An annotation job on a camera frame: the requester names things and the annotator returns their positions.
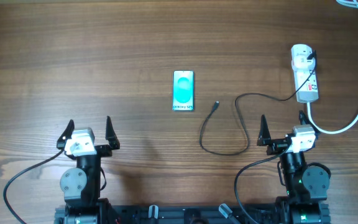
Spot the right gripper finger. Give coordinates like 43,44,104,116
299,110,320,134
257,114,271,146

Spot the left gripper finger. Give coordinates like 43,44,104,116
105,116,119,146
57,119,75,148

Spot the black USB charging cable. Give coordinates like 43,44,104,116
199,49,318,156

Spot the smartphone with teal screen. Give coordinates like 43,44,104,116
172,70,195,111

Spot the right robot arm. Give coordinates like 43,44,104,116
257,111,331,224

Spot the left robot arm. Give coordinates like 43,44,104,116
54,117,121,224

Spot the white USB charger plug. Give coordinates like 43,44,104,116
291,55,316,72

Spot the white power strip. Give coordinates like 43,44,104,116
291,44,319,103

